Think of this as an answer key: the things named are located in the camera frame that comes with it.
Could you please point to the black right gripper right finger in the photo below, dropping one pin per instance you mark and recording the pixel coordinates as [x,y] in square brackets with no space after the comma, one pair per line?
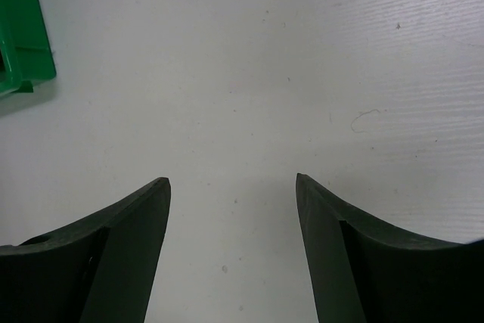
[364,269]

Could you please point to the green plastic bin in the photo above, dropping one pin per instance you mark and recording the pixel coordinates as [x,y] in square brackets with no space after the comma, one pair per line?
[26,57]

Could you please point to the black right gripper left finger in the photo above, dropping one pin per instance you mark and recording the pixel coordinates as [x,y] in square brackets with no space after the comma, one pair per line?
[100,268]

